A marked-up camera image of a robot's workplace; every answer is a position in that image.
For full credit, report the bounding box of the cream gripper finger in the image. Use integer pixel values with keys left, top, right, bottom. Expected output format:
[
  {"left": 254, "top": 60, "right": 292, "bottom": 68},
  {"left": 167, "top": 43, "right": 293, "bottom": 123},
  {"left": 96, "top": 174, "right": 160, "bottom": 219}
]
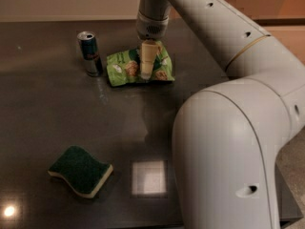
[{"left": 140, "top": 40, "right": 158, "bottom": 80}]

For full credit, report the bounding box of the green rice chip bag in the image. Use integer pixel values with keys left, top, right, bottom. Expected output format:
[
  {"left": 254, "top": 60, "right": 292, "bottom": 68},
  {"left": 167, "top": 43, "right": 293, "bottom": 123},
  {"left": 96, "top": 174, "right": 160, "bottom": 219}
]
[{"left": 107, "top": 41, "right": 174, "bottom": 87}]

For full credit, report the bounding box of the blue silver energy drink can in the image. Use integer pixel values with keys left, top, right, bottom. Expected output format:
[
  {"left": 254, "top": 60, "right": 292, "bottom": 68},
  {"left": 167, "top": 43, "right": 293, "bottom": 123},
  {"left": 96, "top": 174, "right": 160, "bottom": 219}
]
[{"left": 77, "top": 31, "right": 103, "bottom": 77}]

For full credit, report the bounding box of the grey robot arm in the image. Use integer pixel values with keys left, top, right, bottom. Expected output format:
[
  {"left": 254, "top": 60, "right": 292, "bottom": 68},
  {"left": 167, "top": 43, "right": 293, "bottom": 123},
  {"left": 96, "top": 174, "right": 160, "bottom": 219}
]
[{"left": 136, "top": 0, "right": 305, "bottom": 229}]

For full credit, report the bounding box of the green yellow scrub sponge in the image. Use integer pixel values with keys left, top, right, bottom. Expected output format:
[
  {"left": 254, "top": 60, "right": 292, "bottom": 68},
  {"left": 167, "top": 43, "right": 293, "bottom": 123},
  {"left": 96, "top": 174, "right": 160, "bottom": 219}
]
[{"left": 48, "top": 146, "right": 113, "bottom": 198}]

